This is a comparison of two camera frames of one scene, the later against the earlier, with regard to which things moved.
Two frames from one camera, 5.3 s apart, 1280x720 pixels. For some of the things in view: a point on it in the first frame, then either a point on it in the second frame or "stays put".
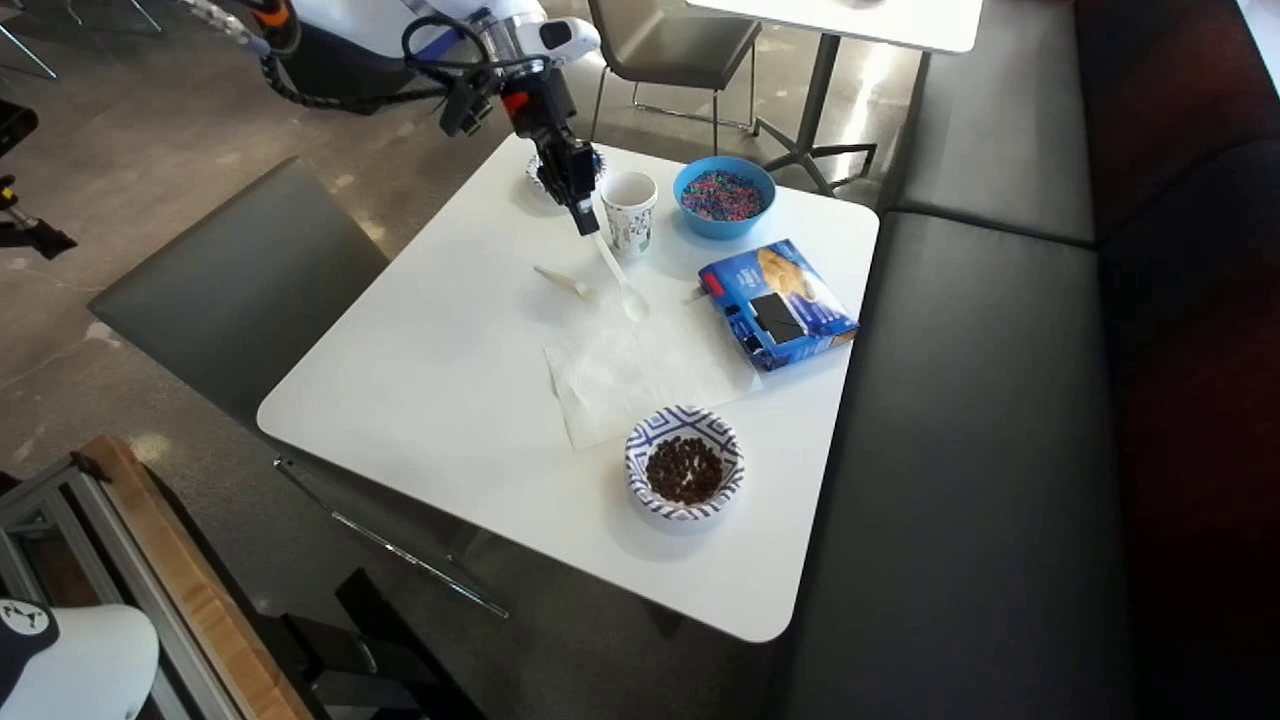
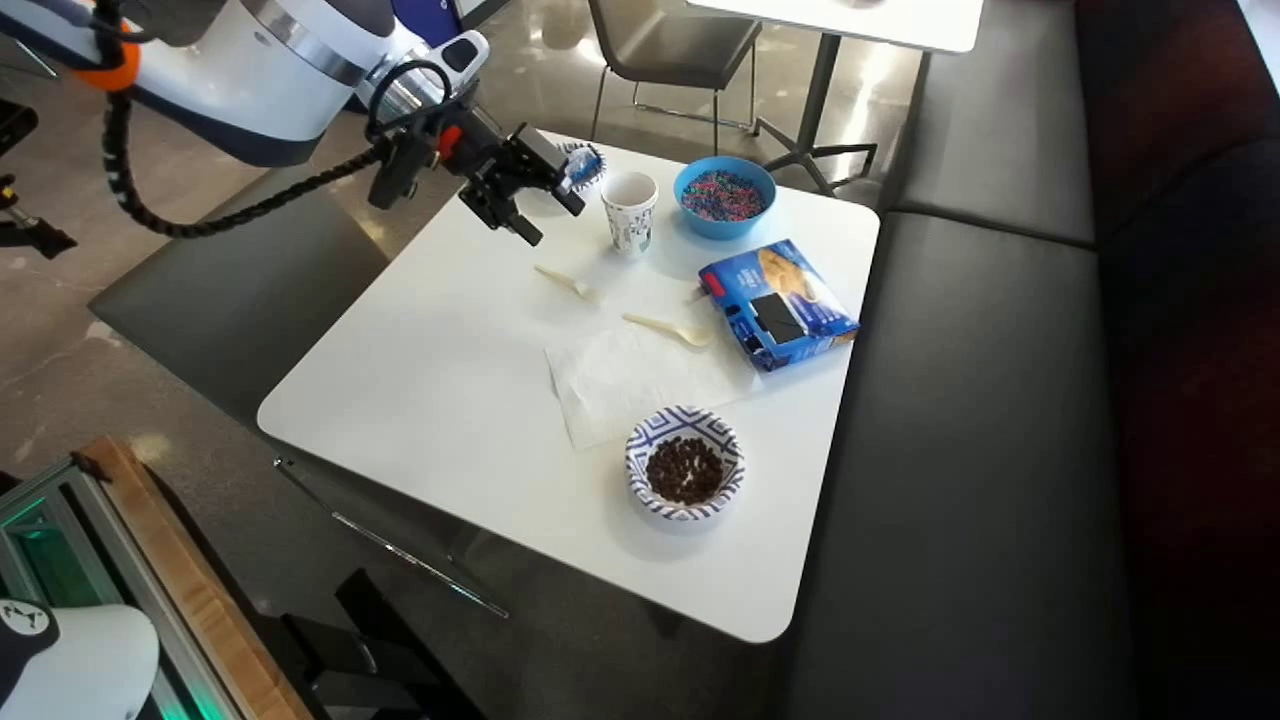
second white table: x=943 y=25 stays put
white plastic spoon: x=629 y=301 → x=671 y=331
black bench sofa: x=1058 y=477 stays put
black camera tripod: x=15 y=225 stays put
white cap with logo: x=74 y=657 stays put
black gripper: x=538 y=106 → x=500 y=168
